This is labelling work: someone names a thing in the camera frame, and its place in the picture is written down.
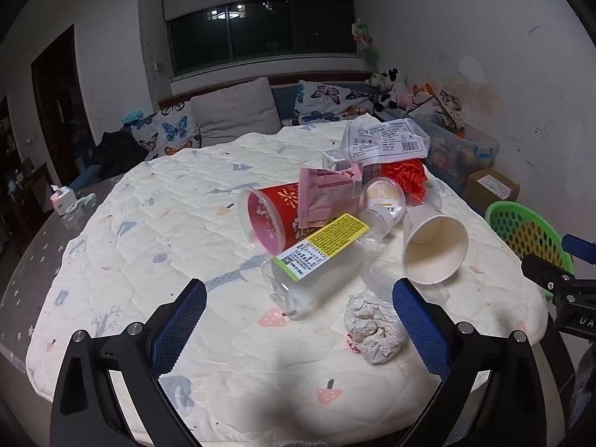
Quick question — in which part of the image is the colourful hanging wall decoration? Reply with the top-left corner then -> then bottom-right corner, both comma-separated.
351,19 -> 380,68

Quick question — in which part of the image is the printed cloth bag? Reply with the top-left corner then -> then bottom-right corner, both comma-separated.
407,91 -> 466,131

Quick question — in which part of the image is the brown wooden door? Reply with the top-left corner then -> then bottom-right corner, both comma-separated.
32,25 -> 77,187

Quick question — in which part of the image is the orange fox plush toy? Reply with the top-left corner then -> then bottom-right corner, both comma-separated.
410,83 -> 438,103

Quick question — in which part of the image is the small white carton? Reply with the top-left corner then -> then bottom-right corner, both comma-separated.
323,148 -> 355,172

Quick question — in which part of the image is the brown cardboard box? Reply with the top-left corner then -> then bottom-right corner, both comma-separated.
466,168 -> 520,206

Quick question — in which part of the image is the pale blue braided cord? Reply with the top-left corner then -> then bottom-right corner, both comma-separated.
60,193 -> 96,217

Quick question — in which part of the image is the green plastic basket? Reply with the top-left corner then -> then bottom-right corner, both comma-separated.
484,201 -> 576,299

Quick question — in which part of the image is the clear jar with yellow label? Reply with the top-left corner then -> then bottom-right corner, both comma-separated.
261,213 -> 371,321

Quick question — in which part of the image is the cream printed quilt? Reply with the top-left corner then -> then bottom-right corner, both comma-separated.
25,121 -> 548,447

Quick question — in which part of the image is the white tissue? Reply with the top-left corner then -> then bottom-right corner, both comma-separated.
343,289 -> 407,365

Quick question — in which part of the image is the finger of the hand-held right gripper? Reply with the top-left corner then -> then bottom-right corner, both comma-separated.
561,234 -> 596,267
520,254 -> 580,296

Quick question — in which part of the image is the blue sheeted bed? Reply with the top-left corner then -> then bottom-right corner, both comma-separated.
70,71 -> 494,215

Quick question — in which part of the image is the red net bag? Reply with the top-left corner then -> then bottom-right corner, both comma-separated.
382,158 -> 427,203

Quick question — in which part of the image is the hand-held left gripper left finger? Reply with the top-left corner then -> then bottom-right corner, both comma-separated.
49,279 -> 207,447

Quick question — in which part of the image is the white printed plastic packet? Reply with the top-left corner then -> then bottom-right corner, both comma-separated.
342,118 -> 431,166

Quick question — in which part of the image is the clear plastic storage bin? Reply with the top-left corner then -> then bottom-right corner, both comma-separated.
410,116 -> 500,187

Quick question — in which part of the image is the butterfly print pillow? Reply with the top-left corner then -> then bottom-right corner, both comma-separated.
294,80 -> 378,126
131,101 -> 202,161

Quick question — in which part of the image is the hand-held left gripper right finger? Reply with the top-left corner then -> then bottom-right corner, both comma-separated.
392,278 -> 548,447

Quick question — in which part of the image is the black jacket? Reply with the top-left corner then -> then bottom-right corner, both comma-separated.
91,130 -> 149,180

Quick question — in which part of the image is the dark wooden cabinet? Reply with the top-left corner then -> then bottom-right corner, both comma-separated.
0,98 -> 52,243

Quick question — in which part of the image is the pink snack packet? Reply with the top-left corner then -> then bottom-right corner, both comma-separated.
293,163 -> 364,231

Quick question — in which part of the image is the grey pillow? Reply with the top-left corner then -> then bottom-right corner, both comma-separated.
188,77 -> 282,147

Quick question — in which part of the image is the white and pink tissue box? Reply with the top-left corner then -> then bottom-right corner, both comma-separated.
49,185 -> 77,217

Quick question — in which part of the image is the black and white plush toy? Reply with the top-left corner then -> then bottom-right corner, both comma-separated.
370,67 -> 410,108

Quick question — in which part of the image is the clear plastic cup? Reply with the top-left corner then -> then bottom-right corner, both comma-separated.
362,254 -> 450,305

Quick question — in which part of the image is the dark window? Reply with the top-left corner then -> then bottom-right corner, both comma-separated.
167,0 -> 364,77

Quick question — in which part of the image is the white paper cup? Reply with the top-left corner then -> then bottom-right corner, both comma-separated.
401,205 -> 469,286

